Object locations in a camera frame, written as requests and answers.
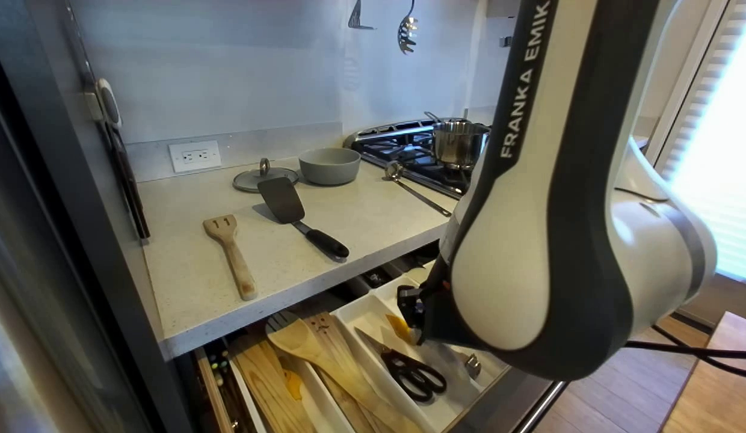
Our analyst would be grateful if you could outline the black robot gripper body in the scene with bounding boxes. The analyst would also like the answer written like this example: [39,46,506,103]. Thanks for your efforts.
[395,261,455,348]

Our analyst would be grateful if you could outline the wooden slotted spatula in drawer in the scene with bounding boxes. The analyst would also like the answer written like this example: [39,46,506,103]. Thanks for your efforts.
[308,311,407,433]

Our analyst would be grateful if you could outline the long metal spoon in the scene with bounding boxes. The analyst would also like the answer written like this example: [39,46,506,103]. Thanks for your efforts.
[379,158,455,219]

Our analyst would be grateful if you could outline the wooden spoon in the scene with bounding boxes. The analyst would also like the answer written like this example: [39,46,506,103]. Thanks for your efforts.
[265,318,423,433]

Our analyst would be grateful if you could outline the wooden kitchen drawer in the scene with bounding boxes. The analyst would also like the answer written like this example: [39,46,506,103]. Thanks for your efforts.
[189,237,570,433]

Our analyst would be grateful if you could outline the hanging metal slotted spoon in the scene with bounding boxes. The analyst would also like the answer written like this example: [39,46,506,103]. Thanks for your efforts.
[395,0,422,57]

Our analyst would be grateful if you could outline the white plastic cutlery organizer tray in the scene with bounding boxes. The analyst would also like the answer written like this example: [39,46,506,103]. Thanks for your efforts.
[227,261,513,433]

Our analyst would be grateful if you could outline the stainless gas stove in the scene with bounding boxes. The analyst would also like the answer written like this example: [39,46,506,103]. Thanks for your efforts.
[343,117,492,200]

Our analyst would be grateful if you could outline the grey round bowl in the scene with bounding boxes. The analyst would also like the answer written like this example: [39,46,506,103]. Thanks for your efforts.
[295,146,363,187]

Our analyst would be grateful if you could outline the black nylon spatula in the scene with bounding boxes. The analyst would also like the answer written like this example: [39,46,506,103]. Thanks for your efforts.
[255,175,352,261]

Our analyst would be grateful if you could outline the flat wooden turner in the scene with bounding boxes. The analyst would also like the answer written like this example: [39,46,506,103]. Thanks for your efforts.
[227,338,313,433]

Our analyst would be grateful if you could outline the stainless steel pot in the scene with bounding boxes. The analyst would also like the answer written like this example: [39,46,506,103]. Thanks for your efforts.
[423,109,492,171]

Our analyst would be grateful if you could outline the grey pot lid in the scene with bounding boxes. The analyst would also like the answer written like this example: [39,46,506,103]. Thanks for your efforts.
[230,156,300,194]

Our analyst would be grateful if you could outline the hanging metal utensil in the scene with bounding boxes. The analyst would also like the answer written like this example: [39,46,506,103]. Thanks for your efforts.
[343,0,375,33]

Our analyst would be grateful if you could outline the wooden side table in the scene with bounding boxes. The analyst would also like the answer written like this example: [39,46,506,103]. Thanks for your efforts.
[661,311,746,433]

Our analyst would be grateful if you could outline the white window blind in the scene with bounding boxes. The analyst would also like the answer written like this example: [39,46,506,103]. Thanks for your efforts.
[656,0,746,284]

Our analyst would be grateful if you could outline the dark tall cabinet panel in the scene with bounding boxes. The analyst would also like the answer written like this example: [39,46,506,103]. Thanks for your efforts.
[0,39,194,433]

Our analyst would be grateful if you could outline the black handled kitchen scissors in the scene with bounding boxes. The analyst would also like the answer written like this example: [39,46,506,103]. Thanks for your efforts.
[354,324,449,405]

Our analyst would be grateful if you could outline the wooden handled tool, metal cap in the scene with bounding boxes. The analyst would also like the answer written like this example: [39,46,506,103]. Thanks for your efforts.
[461,350,485,382]

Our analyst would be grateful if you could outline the metal drawer bar handle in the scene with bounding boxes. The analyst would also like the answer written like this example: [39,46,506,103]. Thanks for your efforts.
[513,379,570,433]

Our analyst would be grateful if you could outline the wooden slotted spatula, short handle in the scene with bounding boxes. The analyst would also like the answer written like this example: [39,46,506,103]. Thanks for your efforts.
[200,211,260,304]

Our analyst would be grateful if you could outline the dark drawer slide rail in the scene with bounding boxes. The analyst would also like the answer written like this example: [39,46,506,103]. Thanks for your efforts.
[203,342,235,419]

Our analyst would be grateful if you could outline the white wall outlet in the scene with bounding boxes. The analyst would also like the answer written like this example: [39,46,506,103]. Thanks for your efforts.
[165,140,223,175]

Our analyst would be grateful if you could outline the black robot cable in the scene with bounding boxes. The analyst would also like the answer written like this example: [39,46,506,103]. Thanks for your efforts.
[624,319,746,379]

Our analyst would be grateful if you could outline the black wall mounted rail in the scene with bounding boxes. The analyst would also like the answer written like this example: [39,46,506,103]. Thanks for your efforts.
[58,0,153,246]

